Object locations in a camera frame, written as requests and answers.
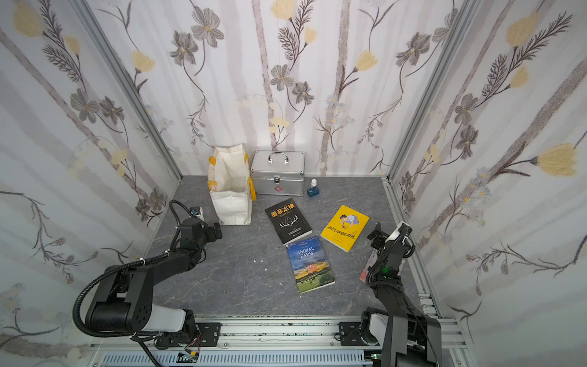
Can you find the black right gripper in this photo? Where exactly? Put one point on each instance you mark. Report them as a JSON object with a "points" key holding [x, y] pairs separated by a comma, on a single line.
{"points": [[383, 243]]}

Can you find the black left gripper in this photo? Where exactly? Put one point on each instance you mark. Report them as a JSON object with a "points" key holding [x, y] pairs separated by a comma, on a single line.
{"points": [[212, 232]]}

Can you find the pink red book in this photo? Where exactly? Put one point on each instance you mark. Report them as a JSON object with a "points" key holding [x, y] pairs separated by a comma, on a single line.
{"points": [[371, 261]]}

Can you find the yellow paperback book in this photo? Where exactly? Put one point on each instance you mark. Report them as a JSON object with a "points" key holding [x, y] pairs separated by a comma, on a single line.
{"points": [[344, 228]]}

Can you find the white canvas bag yellow handles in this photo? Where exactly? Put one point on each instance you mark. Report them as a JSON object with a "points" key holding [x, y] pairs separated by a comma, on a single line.
{"points": [[231, 186]]}

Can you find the Animal Farm blue book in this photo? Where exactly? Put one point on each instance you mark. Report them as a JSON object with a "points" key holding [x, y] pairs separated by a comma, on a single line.
{"points": [[311, 268]]}

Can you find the black book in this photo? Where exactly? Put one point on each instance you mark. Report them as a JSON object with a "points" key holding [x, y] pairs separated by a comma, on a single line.
{"points": [[289, 221]]}

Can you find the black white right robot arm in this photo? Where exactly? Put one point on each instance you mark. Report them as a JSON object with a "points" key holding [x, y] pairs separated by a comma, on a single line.
{"points": [[410, 337]]}

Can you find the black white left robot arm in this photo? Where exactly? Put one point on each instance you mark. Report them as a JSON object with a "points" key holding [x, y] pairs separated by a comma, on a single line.
{"points": [[120, 302]]}

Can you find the small blue white bottle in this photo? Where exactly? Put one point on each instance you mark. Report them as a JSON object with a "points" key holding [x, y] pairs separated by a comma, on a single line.
{"points": [[313, 190]]}

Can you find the silver aluminium case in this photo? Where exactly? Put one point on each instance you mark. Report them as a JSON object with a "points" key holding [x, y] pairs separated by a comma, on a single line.
{"points": [[279, 173]]}

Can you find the left green circuit board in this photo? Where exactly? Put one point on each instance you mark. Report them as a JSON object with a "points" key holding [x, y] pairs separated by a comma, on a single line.
{"points": [[190, 357]]}

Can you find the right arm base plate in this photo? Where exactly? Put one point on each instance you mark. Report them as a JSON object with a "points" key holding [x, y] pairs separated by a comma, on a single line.
{"points": [[350, 334]]}

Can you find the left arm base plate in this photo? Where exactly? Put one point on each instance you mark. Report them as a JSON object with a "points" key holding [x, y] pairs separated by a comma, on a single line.
{"points": [[195, 336]]}

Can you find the aluminium frame rail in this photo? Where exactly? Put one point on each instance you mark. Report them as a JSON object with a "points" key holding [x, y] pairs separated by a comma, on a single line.
{"points": [[274, 332]]}

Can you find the white slotted cable duct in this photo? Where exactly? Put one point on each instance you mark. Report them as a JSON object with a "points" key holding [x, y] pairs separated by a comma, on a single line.
{"points": [[270, 358]]}

